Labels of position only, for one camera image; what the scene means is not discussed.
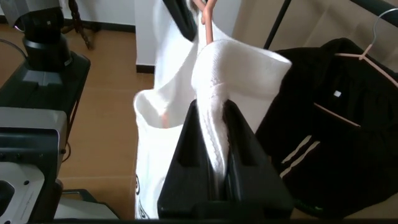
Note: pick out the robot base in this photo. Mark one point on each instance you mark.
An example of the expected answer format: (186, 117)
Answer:
(28, 143)

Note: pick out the black clothes rack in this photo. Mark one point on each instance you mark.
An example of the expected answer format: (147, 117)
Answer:
(276, 21)

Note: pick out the grey and black device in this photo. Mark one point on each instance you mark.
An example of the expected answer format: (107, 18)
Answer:
(40, 28)

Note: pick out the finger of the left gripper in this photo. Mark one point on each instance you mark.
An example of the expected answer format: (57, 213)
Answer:
(183, 18)

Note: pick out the dark wooden stand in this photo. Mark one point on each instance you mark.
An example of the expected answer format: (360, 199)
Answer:
(77, 21)

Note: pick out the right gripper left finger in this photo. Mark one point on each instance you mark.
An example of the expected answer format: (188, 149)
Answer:
(186, 183)

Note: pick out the pink clothes hanger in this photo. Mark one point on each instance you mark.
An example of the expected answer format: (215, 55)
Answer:
(364, 55)
(209, 28)

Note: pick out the white garment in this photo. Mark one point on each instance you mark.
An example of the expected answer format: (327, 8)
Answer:
(242, 68)

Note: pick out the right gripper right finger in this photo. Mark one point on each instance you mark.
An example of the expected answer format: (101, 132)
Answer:
(261, 186)

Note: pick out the black table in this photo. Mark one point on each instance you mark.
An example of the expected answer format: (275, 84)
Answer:
(40, 93)

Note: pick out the black shorts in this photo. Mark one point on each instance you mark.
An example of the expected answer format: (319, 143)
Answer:
(342, 171)

